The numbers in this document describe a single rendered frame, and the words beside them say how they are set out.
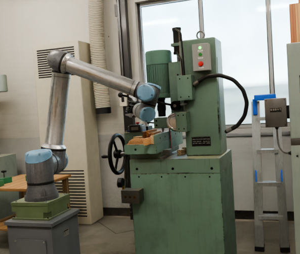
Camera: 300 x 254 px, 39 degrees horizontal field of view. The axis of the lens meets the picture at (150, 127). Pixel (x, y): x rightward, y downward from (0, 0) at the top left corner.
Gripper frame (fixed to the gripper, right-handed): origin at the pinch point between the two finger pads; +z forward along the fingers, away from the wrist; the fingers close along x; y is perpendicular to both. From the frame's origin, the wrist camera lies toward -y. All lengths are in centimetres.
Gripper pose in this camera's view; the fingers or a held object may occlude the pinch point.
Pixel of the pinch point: (132, 105)
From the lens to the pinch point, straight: 271.9
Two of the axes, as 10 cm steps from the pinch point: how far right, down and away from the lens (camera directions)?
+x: -2.0, 9.7, 1.5
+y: -9.2, -1.3, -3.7
